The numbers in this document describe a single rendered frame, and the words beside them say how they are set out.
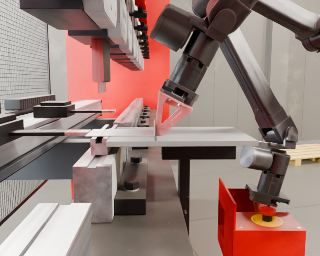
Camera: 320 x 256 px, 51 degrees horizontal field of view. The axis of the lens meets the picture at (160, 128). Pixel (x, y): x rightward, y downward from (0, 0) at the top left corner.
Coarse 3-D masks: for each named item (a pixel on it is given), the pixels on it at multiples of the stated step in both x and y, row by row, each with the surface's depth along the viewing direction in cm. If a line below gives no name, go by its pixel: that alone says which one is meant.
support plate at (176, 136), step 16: (128, 128) 73; (144, 128) 73; (176, 128) 73; (192, 128) 73; (208, 128) 73; (224, 128) 73; (112, 144) 57; (128, 144) 57; (144, 144) 57; (160, 144) 57; (176, 144) 57; (192, 144) 58; (208, 144) 58; (224, 144) 58; (240, 144) 58; (256, 144) 58
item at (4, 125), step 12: (0, 120) 62; (12, 120) 68; (0, 132) 60; (12, 132) 64; (24, 132) 64; (36, 132) 64; (48, 132) 64; (60, 132) 64; (72, 132) 64; (84, 132) 64; (0, 144) 60
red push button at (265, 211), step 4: (260, 208) 78; (264, 208) 77; (268, 208) 77; (272, 208) 78; (260, 212) 77; (264, 212) 76; (268, 212) 76; (272, 212) 76; (264, 216) 77; (268, 216) 77; (264, 220) 77; (268, 220) 77
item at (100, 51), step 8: (96, 40) 59; (96, 48) 59; (104, 48) 60; (96, 56) 59; (104, 56) 60; (96, 64) 59; (104, 64) 60; (96, 72) 59; (104, 72) 60; (96, 80) 60; (104, 80) 60; (104, 88) 67
